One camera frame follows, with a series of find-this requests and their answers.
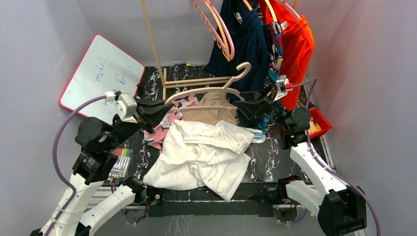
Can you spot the coloured marker pack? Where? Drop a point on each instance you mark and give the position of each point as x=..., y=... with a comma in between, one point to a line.
x=119, y=170

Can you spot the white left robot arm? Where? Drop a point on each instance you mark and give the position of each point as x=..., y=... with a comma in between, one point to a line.
x=98, y=140

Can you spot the pink shark print shorts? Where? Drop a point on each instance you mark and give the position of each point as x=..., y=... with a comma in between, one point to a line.
x=156, y=139

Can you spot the navy blue hanging shorts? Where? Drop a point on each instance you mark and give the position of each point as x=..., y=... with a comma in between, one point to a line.
x=246, y=31

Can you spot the pink and orange hanger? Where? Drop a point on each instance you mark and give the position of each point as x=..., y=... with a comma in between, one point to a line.
x=220, y=35

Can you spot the colourful print hanging shorts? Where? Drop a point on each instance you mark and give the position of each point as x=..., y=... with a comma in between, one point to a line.
x=272, y=33

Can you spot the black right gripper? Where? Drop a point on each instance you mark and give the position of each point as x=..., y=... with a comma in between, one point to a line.
x=257, y=101

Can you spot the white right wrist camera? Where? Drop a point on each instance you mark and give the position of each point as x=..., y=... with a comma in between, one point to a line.
x=281, y=85

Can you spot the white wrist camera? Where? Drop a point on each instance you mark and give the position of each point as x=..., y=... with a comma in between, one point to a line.
x=281, y=85
x=126, y=105

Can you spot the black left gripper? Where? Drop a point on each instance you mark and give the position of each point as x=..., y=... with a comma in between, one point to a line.
x=149, y=112

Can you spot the orange hanging shorts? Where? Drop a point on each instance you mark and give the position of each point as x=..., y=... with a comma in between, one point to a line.
x=297, y=38

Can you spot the dark book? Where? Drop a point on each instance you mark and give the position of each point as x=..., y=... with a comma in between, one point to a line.
x=302, y=99

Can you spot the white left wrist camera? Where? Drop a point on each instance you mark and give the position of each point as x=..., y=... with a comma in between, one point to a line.
x=126, y=105

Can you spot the pink framed whiteboard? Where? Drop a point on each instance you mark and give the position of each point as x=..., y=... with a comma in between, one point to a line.
x=103, y=67

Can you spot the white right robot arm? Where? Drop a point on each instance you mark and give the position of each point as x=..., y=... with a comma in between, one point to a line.
x=339, y=207

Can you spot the white shorts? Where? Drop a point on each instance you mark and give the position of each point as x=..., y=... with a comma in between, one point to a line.
x=196, y=154

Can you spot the red plastic bin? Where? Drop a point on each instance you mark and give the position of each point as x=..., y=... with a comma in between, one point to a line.
x=318, y=124

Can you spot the light wooden hanger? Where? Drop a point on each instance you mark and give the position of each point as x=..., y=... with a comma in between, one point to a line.
x=245, y=66

